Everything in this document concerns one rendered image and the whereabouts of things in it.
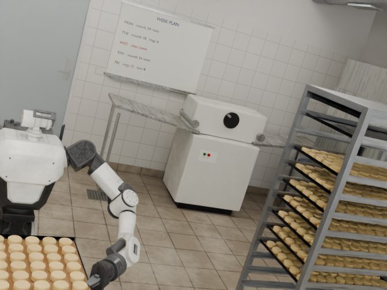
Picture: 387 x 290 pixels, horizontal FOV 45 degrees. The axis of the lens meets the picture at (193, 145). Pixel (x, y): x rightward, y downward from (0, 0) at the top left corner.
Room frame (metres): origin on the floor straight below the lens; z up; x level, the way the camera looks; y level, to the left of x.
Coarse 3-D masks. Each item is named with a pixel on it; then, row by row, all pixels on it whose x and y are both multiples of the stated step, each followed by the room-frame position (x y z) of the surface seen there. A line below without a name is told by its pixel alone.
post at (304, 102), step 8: (304, 96) 2.37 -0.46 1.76; (304, 104) 2.37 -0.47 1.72; (296, 120) 2.37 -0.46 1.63; (288, 136) 2.39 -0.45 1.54; (296, 136) 2.37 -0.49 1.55; (288, 144) 2.37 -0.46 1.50; (288, 152) 2.37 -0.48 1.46; (280, 160) 2.38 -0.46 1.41; (280, 168) 2.36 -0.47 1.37; (272, 184) 2.38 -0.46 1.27; (272, 200) 2.37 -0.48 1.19; (264, 208) 2.38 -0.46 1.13; (264, 216) 2.36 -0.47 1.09; (256, 232) 2.38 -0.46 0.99; (256, 248) 2.37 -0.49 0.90; (248, 256) 2.37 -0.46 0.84; (248, 264) 2.37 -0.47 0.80; (240, 280) 2.37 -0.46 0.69; (240, 288) 2.37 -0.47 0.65
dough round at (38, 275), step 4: (32, 272) 1.38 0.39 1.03; (36, 272) 1.38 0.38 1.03; (40, 272) 1.39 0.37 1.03; (44, 272) 1.40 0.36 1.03; (32, 276) 1.36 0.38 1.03; (36, 276) 1.36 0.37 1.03; (40, 276) 1.37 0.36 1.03; (44, 276) 1.37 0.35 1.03; (32, 280) 1.36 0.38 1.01; (36, 280) 1.35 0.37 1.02; (44, 280) 1.37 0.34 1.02
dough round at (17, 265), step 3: (15, 261) 1.41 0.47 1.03; (18, 261) 1.41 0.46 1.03; (21, 261) 1.42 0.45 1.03; (12, 264) 1.39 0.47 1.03; (15, 264) 1.39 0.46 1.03; (18, 264) 1.40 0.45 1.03; (21, 264) 1.40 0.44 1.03; (24, 264) 1.41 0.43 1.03; (12, 267) 1.38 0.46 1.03; (15, 267) 1.38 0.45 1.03; (18, 267) 1.38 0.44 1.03; (21, 267) 1.39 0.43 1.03; (24, 267) 1.40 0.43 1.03; (12, 270) 1.38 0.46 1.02; (15, 270) 1.37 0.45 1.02; (24, 270) 1.40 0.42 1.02
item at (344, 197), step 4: (328, 196) 1.99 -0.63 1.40; (344, 196) 2.01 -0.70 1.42; (348, 196) 2.02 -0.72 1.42; (352, 196) 2.02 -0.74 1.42; (356, 196) 2.03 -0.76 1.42; (360, 196) 2.04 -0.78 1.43; (344, 200) 2.01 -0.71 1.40; (348, 200) 2.02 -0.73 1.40; (352, 200) 2.03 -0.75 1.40; (356, 200) 2.04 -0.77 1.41; (360, 200) 2.04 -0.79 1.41; (364, 200) 2.05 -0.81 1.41; (368, 200) 2.06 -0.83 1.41; (372, 200) 2.07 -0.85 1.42; (376, 200) 2.08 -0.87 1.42; (380, 200) 2.09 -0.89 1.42; (384, 200) 2.10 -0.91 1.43; (372, 204) 2.07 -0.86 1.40; (376, 204) 2.08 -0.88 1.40; (380, 204) 2.09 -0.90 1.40; (384, 204) 2.10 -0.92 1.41
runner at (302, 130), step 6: (300, 132) 2.35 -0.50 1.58; (306, 132) 2.39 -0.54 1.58; (312, 132) 2.40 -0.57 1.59; (318, 132) 2.42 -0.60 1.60; (324, 132) 2.43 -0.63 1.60; (324, 138) 2.41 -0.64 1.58; (330, 138) 2.45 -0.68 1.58; (336, 138) 2.47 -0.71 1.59; (342, 138) 2.48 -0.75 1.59; (366, 144) 2.55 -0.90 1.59; (384, 150) 2.59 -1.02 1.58
